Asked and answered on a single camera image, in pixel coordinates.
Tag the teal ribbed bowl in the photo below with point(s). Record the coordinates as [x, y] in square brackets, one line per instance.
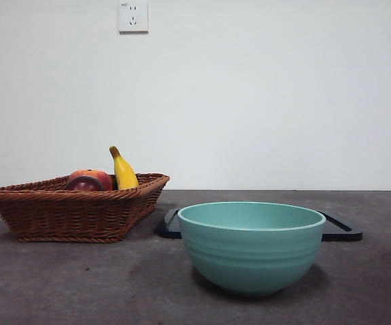
[253, 260]

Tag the dark red plum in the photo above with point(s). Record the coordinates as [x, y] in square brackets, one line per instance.
[84, 185]

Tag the yellow banana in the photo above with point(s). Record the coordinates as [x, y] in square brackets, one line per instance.
[125, 172]

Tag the black rectangular tray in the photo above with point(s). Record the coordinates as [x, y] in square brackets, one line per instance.
[168, 230]

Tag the dark green fruit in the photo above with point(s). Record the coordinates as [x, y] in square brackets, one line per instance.
[114, 183]

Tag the red orange peach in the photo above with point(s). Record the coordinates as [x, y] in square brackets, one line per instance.
[97, 176]

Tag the brown wicker basket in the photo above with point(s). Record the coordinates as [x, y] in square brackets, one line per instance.
[73, 216]

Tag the white wall socket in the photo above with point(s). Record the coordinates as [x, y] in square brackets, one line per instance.
[134, 18]

